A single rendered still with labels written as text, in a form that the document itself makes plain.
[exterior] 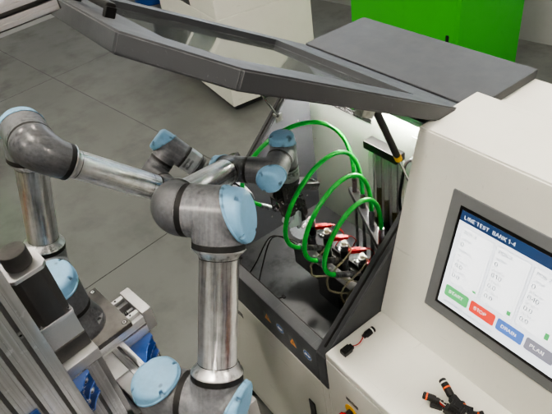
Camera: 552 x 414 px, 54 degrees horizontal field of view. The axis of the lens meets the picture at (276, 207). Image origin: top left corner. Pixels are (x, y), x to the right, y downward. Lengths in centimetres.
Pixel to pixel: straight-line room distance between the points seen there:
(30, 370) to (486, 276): 102
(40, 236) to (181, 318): 154
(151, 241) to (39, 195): 205
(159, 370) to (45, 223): 59
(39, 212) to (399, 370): 107
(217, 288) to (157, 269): 227
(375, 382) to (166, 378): 57
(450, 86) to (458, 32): 253
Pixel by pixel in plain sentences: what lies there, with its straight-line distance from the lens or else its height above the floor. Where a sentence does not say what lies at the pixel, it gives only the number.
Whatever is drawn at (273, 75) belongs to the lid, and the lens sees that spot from 98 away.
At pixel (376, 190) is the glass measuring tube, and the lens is 188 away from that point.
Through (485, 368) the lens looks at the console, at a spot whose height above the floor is 105.
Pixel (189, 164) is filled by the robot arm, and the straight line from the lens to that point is 170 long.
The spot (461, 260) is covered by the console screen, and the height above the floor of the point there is 129.
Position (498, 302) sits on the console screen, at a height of 124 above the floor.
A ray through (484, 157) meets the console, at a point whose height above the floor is 154.
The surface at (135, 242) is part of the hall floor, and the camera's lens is 364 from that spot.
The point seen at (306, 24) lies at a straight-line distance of 482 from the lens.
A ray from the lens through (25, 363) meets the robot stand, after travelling 125.
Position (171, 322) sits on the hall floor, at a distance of 308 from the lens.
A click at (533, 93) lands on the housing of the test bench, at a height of 147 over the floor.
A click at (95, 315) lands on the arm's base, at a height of 108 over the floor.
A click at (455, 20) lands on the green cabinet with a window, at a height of 72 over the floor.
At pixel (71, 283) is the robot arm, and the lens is 161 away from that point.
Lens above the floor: 227
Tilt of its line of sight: 39 degrees down
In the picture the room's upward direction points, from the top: 10 degrees counter-clockwise
